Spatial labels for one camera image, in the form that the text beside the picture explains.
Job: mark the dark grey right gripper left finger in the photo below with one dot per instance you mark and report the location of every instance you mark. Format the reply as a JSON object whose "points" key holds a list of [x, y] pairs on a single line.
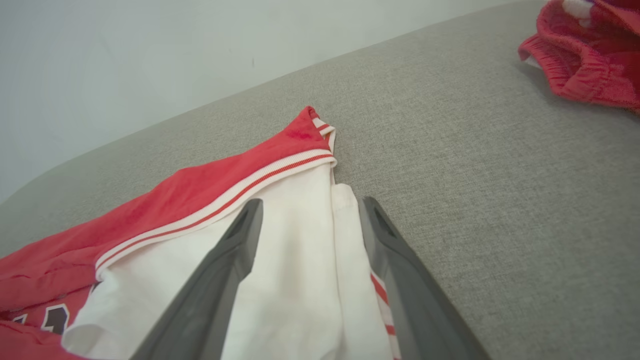
{"points": [[210, 295]]}

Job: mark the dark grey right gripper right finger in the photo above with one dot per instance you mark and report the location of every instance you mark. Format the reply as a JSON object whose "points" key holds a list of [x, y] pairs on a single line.
{"points": [[415, 300]]}

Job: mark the red and white basketball jersey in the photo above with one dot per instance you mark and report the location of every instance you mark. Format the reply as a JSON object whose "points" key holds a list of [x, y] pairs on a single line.
{"points": [[280, 260]]}

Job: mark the red basketball shorts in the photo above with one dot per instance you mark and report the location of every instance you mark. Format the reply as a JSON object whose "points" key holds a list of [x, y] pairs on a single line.
{"points": [[595, 55]]}

